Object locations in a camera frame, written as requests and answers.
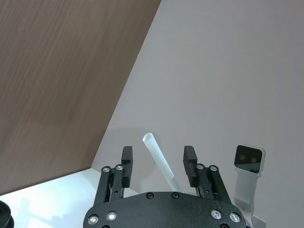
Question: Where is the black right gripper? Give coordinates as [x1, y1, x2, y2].
[83, 145, 248, 228]

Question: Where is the white translucent tube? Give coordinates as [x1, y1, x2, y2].
[142, 132, 182, 192]

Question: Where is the brown wooden panel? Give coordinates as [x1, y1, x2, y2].
[0, 0, 162, 196]

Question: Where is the black round object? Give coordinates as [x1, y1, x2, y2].
[0, 200, 15, 228]

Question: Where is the right robot arm camera bracket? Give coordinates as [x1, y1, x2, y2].
[233, 144, 266, 228]

